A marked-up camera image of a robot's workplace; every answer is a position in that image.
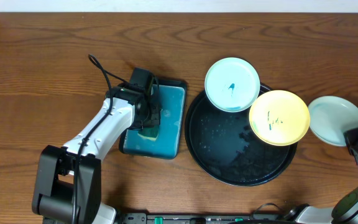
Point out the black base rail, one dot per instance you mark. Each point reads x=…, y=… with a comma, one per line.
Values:
x=142, y=218

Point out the yellow plate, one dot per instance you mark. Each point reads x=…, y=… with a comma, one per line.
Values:
x=279, y=118

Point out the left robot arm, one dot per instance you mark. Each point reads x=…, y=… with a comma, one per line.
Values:
x=68, y=181

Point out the light blue plate top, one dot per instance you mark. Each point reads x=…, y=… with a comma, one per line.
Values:
x=232, y=84

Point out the light blue plate bottom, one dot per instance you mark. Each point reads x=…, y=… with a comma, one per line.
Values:
x=331, y=117

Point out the green yellow sponge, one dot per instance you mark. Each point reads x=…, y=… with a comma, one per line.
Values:
x=149, y=133

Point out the light blue plate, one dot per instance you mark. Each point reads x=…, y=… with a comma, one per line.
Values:
x=331, y=117
x=232, y=84

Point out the round black tray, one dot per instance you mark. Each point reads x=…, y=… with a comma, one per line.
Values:
x=224, y=145

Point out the rectangular tray with blue water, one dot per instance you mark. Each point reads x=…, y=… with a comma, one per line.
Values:
x=172, y=99

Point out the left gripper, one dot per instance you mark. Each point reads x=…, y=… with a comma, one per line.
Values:
x=151, y=116

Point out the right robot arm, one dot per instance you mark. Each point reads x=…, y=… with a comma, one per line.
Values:
x=345, y=211

